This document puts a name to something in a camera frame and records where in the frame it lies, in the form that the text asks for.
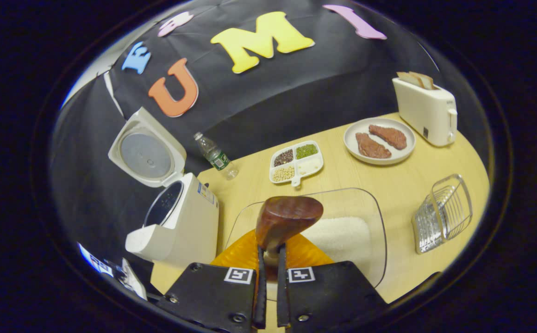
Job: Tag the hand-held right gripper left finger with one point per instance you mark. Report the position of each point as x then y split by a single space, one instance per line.
213 296

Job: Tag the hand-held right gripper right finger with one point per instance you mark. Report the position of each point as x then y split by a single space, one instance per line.
328 296

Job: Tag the white rice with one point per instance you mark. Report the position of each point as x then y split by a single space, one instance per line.
342 238

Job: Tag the white rice cooker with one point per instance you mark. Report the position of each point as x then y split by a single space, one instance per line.
190 222

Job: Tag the brown wooden spoon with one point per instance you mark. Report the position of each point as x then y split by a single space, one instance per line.
287 215

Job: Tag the white divided bean dish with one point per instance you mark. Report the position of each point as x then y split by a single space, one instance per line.
296 162

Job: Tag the clear plastic water bottle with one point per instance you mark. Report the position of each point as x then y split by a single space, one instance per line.
217 157

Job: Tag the brown meat steak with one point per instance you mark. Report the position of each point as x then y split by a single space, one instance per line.
372 147
389 136

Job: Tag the round beige plate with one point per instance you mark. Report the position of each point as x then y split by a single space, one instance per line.
356 127

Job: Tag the cream toaster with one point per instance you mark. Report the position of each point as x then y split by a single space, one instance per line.
423 113

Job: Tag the black backdrop cloth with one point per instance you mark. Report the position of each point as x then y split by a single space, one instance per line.
296 78

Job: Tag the toast bread slice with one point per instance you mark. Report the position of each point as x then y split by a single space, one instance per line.
427 81
409 78

